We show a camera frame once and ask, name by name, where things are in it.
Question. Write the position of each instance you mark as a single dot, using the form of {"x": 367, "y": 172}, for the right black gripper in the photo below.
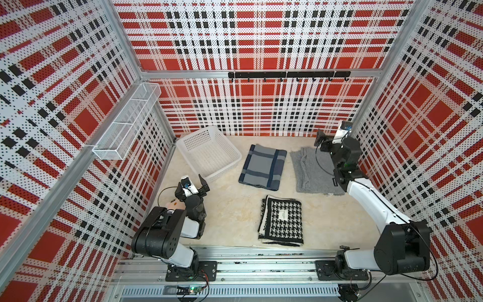
{"x": 321, "y": 136}

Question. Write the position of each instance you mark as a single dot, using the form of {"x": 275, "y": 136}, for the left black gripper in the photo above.
{"x": 202, "y": 192}

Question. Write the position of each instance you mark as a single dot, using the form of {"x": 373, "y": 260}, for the white plastic basket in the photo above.
{"x": 209, "y": 153}

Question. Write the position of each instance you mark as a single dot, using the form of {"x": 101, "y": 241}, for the grey knit scarf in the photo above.
{"x": 314, "y": 172}

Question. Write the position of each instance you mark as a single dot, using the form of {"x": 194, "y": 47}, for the blue grey plaid scarf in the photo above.
{"x": 263, "y": 167}

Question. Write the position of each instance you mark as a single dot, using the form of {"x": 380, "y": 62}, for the black white houndstooth scarf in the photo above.
{"x": 281, "y": 222}

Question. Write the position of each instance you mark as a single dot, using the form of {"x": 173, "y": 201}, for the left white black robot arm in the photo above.
{"x": 159, "y": 234}

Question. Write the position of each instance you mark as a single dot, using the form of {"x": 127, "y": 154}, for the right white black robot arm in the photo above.
{"x": 403, "y": 246}

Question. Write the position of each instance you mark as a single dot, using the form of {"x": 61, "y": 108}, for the plush doll toy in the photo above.
{"x": 176, "y": 205}

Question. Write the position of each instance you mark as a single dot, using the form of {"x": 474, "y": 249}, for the green circuit board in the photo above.
{"x": 191, "y": 290}

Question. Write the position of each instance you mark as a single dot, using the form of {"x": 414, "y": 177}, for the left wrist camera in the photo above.
{"x": 186, "y": 183}

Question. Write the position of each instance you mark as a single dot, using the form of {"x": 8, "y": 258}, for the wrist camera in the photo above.
{"x": 186, "y": 183}
{"x": 344, "y": 128}

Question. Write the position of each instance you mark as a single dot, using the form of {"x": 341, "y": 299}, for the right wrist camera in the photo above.
{"x": 344, "y": 128}

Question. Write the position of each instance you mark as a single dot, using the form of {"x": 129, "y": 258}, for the black hook rail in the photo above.
{"x": 290, "y": 74}

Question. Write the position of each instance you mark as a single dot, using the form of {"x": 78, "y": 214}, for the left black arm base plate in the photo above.
{"x": 198, "y": 271}

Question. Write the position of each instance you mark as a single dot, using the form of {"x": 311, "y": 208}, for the aluminium rail frame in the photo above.
{"x": 258, "y": 274}

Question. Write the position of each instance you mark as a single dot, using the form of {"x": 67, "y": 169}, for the white wire mesh shelf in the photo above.
{"x": 117, "y": 140}

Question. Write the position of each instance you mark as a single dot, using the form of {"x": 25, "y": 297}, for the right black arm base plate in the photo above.
{"x": 328, "y": 270}

